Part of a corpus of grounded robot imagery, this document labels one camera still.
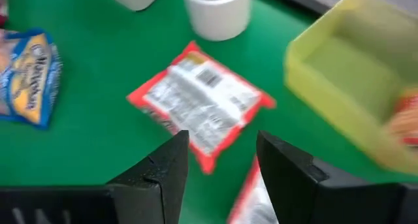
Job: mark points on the blue Maruchan noodle pack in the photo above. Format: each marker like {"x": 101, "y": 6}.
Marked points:
{"x": 29, "y": 80}

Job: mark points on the orange Maruchan noodle pack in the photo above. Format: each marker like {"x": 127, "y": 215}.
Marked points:
{"x": 251, "y": 204}
{"x": 406, "y": 119}
{"x": 202, "y": 96}

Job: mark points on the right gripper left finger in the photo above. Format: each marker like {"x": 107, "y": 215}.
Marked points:
{"x": 147, "y": 198}

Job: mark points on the green table mat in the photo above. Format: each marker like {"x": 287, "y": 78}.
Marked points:
{"x": 98, "y": 87}

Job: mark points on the white plant pot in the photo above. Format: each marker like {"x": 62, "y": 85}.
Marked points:
{"x": 218, "y": 18}

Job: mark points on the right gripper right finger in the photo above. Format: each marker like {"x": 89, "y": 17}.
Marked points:
{"x": 310, "y": 194}

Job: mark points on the yellow plastic bin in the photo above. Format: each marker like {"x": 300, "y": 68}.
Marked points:
{"x": 343, "y": 73}

